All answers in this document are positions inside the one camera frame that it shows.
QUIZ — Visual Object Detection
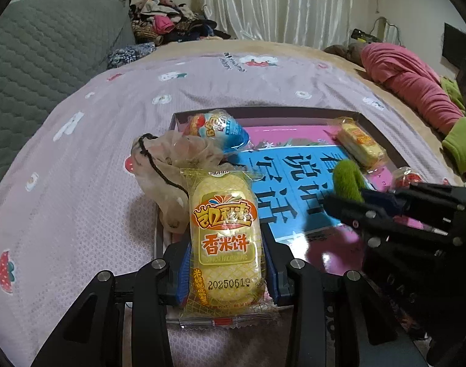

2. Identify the blue floral cloth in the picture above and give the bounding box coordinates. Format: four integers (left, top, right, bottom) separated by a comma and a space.
107, 43, 157, 70

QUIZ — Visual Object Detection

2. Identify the dark brown cloth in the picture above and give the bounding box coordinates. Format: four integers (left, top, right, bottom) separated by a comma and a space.
324, 42, 367, 65

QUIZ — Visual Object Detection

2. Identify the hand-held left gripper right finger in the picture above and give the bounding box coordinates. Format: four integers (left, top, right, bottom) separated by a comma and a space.
261, 233, 428, 367

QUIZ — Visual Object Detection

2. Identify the blue and red egg toy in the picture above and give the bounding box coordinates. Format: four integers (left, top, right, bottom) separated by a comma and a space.
183, 109, 251, 152

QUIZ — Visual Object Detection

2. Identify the white curtain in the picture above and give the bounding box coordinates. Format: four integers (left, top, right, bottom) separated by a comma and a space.
198, 0, 357, 49

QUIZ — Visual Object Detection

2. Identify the green fleece blanket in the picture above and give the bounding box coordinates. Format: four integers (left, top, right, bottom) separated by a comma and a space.
440, 76, 466, 175

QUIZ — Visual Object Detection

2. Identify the black television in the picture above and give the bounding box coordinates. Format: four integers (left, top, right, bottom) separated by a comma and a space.
443, 22, 466, 70

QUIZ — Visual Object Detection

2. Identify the pink and blue book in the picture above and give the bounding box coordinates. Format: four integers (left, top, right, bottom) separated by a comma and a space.
223, 122, 411, 276

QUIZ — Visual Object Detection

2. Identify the pile of clothes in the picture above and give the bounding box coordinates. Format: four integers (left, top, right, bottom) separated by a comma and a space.
129, 0, 232, 46

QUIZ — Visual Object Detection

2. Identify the pink quilt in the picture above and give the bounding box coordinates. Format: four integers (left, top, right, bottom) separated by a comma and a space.
360, 43, 466, 135

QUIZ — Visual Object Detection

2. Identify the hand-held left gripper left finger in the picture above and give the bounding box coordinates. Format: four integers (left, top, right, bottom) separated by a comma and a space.
30, 242, 193, 367

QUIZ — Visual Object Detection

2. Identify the shallow dark cardboard tray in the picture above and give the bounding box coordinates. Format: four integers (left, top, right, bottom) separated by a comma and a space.
153, 106, 415, 276

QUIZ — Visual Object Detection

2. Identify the grey quilted cushion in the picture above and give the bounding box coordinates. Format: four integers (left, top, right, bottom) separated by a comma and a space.
0, 0, 137, 201

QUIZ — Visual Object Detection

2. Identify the green fuzzy hair scrunchie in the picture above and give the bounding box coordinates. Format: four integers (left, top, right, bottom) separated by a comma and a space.
332, 160, 366, 203

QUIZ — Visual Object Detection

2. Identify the yellow rice cake packet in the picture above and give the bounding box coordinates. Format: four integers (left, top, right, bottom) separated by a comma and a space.
178, 168, 282, 330
328, 118, 389, 171

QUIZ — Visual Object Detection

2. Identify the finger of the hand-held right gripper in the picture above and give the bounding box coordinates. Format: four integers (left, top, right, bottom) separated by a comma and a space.
324, 188, 410, 246
394, 181, 466, 235

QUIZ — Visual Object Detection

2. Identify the beige stocking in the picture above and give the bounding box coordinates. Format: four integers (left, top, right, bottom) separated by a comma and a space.
131, 133, 227, 235

